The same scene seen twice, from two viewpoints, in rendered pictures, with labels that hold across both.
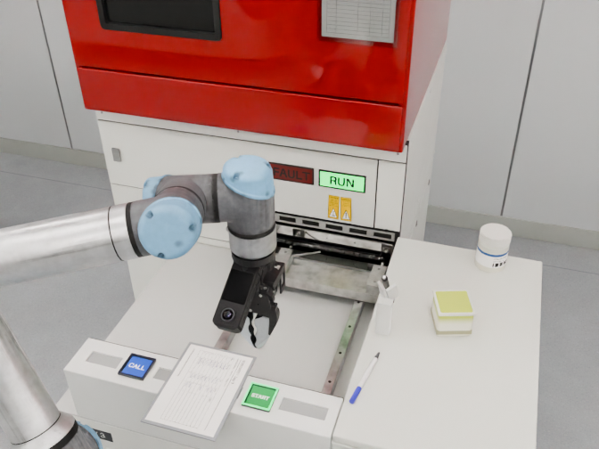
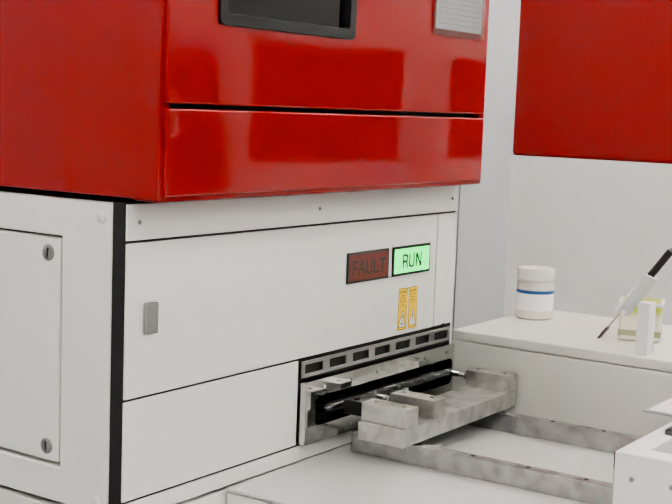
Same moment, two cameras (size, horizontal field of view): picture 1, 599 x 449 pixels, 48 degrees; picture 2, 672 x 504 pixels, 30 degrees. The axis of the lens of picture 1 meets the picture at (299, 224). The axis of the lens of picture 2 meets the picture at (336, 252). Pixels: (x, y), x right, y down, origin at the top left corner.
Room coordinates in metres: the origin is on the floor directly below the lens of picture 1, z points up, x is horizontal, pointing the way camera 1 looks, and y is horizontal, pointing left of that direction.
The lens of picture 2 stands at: (0.93, 1.90, 1.34)
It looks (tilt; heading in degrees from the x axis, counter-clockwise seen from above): 7 degrees down; 286
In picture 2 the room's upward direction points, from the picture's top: 2 degrees clockwise
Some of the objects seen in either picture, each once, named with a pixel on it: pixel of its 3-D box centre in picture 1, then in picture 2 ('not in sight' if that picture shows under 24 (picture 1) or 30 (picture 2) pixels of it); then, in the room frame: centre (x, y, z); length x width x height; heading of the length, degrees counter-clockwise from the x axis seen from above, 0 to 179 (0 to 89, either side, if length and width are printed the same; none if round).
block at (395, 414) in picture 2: not in sight; (389, 412); (1.36, 0.12, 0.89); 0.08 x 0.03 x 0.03; 162
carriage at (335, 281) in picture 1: (311, 276); (441, 413); (1.31, -0.03, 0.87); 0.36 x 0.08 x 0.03; 72
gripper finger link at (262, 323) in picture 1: (266, 323); not in sight; (0.85, 0.06, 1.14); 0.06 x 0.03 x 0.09; 162
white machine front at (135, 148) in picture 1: (246, 190); (313, 325); (1.48, 0.14, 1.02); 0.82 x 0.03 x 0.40; 72
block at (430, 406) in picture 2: (283, 262); (417, 403); (1.33, 0.04, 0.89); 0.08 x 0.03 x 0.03; 162
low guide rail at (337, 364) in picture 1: (344, 344); (577, 435); (1.10, -0.10, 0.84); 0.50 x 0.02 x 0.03; 162
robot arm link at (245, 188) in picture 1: (247, 195); not in sight; (0.85, 0.08, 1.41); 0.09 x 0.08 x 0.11; 93
